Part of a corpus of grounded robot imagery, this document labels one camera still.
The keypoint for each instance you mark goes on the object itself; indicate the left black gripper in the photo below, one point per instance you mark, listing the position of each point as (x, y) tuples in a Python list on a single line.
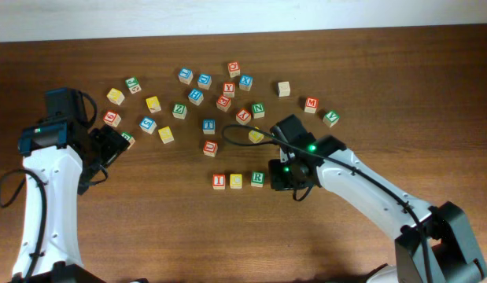
[(112, 141)]

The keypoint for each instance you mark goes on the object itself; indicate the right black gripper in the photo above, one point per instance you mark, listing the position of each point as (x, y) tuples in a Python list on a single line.
[(279, 179)]

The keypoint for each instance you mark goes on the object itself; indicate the green R block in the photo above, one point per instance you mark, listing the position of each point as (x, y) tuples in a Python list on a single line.
[(257, 179)]

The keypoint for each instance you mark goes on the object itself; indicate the yellow C block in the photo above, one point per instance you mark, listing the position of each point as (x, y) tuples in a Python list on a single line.
[(236, 181)]

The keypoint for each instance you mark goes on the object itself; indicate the red I block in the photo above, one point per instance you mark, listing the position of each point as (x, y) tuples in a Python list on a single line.
[(218, 181)]

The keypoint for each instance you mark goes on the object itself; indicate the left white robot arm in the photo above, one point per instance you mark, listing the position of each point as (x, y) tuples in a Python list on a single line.
[(60, 161)]

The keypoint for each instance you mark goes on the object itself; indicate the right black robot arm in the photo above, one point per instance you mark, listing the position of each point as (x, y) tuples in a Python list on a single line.
[(432, 244)]

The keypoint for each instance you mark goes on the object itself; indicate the green B block right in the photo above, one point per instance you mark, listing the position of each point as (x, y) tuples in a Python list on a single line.
[(129, 138)]

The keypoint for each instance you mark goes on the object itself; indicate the red 9 block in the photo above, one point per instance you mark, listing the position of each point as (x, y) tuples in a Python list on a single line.
[(112, 118)]

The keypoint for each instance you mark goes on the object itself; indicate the blue 5 block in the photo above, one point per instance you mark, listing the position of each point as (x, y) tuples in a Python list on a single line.
[(148, 125)]

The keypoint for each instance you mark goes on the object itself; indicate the yellow block centre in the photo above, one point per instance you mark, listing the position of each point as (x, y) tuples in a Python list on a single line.
[(255, 136)]

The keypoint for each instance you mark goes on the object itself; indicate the yellow block far left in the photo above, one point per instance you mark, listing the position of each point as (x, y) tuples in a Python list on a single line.
[(115, 96)]

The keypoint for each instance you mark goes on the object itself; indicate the yellow S block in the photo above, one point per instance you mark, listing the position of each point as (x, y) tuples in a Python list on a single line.
[(166, 135)]

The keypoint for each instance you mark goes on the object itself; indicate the yellow block upper left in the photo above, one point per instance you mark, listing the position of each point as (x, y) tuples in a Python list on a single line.
[(153, 104)]

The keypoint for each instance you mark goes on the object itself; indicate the green J block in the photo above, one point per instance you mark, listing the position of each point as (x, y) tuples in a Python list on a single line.
[(133, 85)]

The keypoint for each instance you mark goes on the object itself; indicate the red Y block lower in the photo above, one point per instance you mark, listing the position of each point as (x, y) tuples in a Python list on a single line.
[(243, 116)]

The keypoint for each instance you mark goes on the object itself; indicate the red y block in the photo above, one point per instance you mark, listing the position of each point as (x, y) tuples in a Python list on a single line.
[(243, 116), (229, 89)]

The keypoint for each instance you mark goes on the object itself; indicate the green N block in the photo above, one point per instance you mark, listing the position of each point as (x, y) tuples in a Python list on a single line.
[(258, 110)]

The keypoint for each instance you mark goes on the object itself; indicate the green V block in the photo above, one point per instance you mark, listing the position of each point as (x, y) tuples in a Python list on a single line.
[(331, 118)]

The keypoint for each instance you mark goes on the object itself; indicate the red M block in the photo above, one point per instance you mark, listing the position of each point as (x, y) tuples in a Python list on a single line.
[(311, 105)]

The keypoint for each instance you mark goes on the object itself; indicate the red U block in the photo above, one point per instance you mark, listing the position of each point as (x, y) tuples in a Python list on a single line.
[(210, 148)]

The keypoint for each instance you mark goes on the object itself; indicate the green Z block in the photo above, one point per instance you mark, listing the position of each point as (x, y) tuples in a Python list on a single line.
[(179, 111)]

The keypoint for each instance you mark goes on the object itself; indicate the plain wooden block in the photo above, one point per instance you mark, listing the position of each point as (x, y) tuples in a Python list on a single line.
[(284, 89)]

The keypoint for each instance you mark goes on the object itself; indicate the blue T block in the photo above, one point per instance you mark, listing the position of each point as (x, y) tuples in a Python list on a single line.
[(209, 126)]

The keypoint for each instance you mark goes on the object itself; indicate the red E block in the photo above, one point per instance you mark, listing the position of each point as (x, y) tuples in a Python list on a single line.
[(223, 103)]

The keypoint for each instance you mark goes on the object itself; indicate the blue X block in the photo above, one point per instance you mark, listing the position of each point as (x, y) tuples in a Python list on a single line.
[(245, 82)]

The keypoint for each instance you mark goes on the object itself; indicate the blue H block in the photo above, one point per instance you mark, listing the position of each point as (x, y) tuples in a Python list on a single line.
[(196, 97)]

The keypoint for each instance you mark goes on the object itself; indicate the red Y block upper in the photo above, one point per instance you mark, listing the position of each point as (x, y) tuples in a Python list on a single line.
[(229, 89)]

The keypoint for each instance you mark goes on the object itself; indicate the blue D block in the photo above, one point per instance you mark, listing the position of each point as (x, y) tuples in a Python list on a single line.
[(204, 81)]

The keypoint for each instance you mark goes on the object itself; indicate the red C block top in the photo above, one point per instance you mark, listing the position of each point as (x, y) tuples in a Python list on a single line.
[(233, 69)]

